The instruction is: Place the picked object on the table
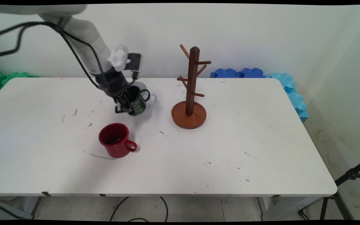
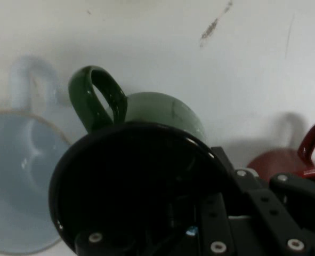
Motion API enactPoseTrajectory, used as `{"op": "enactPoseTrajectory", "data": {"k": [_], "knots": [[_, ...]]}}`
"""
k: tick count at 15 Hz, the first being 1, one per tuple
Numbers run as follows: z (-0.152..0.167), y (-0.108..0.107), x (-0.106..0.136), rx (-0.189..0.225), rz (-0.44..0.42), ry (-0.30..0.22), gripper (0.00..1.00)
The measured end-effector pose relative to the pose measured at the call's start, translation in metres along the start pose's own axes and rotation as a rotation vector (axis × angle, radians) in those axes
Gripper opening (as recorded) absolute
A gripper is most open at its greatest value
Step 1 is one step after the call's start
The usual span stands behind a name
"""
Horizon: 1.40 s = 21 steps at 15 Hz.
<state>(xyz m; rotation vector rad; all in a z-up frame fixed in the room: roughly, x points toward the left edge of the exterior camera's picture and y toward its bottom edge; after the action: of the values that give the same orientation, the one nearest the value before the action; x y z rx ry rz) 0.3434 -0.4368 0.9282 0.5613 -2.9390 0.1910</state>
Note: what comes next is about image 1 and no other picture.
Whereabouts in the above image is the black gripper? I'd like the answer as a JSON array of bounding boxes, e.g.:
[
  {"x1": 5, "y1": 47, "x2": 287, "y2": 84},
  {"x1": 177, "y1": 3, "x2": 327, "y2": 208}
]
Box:
[{"x1": 96, "y1": 71, "x2": 138, "y2": 114}]

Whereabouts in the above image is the white enamel mug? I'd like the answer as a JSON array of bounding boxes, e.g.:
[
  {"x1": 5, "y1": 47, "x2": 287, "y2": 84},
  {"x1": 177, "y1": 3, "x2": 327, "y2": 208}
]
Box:
[{"x1": 132, "y1": 82, "x2": 158, "y2": 112}]

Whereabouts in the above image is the white table leg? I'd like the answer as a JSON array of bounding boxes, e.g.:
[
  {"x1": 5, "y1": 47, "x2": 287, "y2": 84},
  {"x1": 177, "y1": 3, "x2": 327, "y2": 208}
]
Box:
[
  {"x1": 24, "y1": 196, "x2": 43, "y2": 219},
  {"x1": 258, "y1": 196, "x2": 312, "y2": 221}
]

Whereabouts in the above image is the black floor cable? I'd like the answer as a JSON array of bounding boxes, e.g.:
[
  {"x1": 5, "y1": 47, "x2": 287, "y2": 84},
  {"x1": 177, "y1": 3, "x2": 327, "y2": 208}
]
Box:
[{"x1": 110, "y1": 196, "x2": 168, "y2": 222}]

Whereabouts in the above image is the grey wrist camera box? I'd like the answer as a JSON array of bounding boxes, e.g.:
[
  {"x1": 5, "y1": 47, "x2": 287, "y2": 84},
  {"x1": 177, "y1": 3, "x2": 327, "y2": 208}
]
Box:
[{"x1": 127, "y1": 53, "x2": 144, "y2": 80}]

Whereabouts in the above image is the red enamel mug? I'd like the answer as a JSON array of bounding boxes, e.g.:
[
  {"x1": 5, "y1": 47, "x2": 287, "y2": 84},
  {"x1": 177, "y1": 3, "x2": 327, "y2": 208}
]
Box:
[{"x1": 99, "y1": 123, "x2": 138, "y2": 158}]

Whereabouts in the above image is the light blue foam mat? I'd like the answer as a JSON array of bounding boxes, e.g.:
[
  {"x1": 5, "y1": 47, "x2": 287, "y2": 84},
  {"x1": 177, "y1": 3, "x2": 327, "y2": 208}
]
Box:
[{"x1": 265, "y1": 73, "x2": 309, "y2": 123}]

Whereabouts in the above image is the brown wooden mug tree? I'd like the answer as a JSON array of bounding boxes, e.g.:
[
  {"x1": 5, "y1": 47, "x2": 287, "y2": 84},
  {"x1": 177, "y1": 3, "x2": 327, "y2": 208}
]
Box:
[{"x1": 171, "y1": 44, "x2": 212, "y2": 130}]

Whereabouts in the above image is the black tripod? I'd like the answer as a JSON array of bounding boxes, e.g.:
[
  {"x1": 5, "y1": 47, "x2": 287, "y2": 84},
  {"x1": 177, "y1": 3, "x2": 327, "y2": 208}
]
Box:
[{"x1": 298, "y1": 156, "x2": 360, "y2": 221}]

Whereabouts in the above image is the green enamel mug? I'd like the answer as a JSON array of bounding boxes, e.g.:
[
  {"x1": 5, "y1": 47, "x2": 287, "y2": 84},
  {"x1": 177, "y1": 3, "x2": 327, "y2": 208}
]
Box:
[{"x1": 127, "y1": 85, "x2": 151, "y2": 117}]

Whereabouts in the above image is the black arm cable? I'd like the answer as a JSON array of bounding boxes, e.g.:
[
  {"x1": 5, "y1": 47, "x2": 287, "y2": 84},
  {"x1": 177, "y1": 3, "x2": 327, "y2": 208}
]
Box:
[{"x1": 0, "y1": 21, "x2": 137, "y2": 92}]

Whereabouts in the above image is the dark blue foam mat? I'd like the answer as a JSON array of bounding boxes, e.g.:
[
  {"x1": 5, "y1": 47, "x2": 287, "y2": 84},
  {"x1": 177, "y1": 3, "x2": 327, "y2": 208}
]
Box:
[{"x1": 211, "y1": 68, "x2": 266, "y2": 78}]

